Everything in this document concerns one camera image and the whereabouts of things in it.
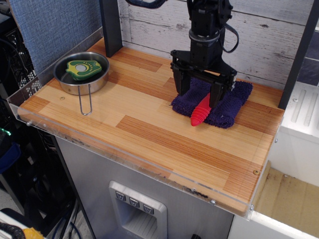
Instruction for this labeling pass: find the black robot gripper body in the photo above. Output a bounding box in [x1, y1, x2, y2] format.
[170, 37, 237, 90]

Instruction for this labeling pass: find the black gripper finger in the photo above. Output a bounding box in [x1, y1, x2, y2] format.
[173, 67, 191, 95]
[209, 82, 228, 108]

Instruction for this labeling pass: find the red handled metal fork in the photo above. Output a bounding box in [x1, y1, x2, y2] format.
[190, 93, 211, 126]

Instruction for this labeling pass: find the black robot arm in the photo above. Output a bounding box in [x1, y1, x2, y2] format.
[170, 0, 239, 108]

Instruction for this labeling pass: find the dark purple folded towel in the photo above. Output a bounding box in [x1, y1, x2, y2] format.
[171, 79, 253, 128]

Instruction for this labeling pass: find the green yellow toy pepper slice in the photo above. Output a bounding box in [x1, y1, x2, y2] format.
[65, 60, 102, 81]

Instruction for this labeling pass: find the clear acrylic edge guard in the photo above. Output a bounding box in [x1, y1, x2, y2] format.
[6, 27, 281, 222]

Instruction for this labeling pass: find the white toy sink unit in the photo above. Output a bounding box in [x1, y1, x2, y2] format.
[229, 82, 319, 239]

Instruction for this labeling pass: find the stainless toy fridge cabinet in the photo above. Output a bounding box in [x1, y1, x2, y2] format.
[57, 138, 233, 239]

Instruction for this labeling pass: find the blue fabric panel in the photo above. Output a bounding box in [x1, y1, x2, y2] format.
[8, 0, 102, 74]

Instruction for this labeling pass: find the grey water dispenser panel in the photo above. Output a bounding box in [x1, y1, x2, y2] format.
[109, 181, 168, 239]

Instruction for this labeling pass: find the steel pan with wire handle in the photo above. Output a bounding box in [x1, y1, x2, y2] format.
[53, 52, 110, 116]

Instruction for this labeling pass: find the black vertical post right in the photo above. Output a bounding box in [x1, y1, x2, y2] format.
[278, 0, 319, 110]

